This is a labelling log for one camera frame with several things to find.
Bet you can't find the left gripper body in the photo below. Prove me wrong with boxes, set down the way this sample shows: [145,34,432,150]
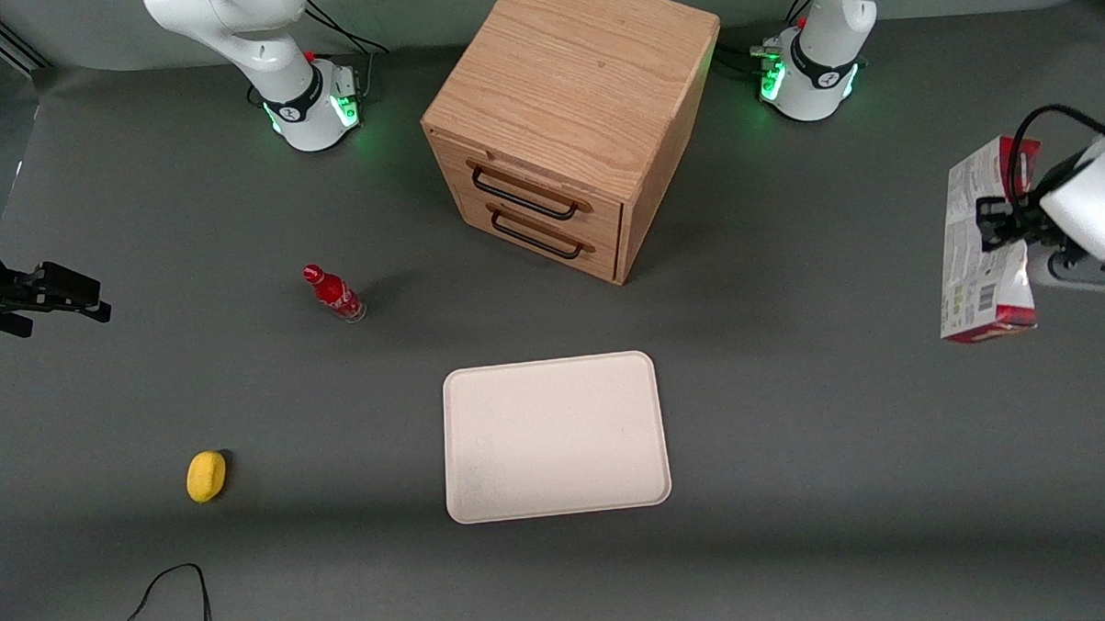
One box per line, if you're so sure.
[1022,130,1105,265]

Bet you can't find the red cookie box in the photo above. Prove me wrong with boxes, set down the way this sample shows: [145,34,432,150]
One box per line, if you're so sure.
[932,132,1050,346]

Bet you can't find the beige plastic tray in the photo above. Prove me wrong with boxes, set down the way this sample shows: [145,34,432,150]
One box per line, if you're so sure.
[440,349,674,526]

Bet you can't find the yellow lemon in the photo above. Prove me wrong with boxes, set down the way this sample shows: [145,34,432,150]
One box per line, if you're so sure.
[185,448,231,505]

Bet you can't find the red cola bottle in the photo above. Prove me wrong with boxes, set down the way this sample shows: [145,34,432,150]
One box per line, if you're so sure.
[301,261,368,326]

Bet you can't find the wooden drawer front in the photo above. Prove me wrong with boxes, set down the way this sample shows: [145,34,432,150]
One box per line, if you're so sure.
[427,124,626,257]
[452,175,623,290]

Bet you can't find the wooden drawer cabinet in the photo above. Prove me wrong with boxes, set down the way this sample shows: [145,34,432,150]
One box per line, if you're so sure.
[416,0,732,294]

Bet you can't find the aluminium frame rail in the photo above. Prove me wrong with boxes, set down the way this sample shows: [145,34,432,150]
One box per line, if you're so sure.
[0,14,52,75]

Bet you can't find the black left arm base cables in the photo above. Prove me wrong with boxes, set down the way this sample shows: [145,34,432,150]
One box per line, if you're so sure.
[713,0,814,84]

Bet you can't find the black arm base cables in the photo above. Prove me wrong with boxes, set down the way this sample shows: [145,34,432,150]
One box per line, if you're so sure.
[713,0,814,84]
[303,0,393,104]

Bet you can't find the black looped table cable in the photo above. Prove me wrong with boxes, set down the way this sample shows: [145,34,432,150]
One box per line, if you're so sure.
[118,562,217,621]

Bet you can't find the black right arm base cables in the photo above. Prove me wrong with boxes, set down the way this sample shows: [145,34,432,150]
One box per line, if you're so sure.
[303,0,393,104]

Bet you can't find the black metal drawer handle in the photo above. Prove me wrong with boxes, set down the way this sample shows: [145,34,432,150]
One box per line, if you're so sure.
[469,162,581,226]
[490,206,588,264]

